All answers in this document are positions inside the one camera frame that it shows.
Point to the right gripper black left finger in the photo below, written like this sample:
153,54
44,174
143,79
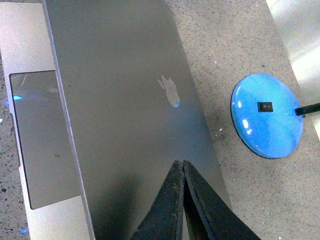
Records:
164,220

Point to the grey laptop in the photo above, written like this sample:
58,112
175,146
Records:
103,102

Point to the white curtain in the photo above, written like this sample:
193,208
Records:
298,24

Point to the blue desk lamp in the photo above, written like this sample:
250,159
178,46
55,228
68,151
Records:
267,115

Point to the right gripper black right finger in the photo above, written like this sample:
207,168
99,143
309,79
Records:
208,217

